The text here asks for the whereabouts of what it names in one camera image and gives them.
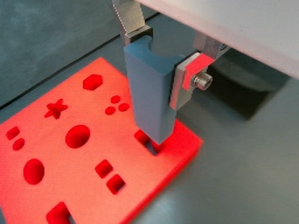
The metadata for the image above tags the red shape sorter board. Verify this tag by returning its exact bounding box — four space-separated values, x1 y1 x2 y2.
0 59 201 224

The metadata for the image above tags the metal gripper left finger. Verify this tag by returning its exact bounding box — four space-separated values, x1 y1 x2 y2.
112 0 153 46

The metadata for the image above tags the blue arch block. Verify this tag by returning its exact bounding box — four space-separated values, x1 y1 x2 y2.
124 36 182 144

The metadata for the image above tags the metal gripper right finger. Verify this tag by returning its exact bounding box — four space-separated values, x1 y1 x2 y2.
169 32 229 110

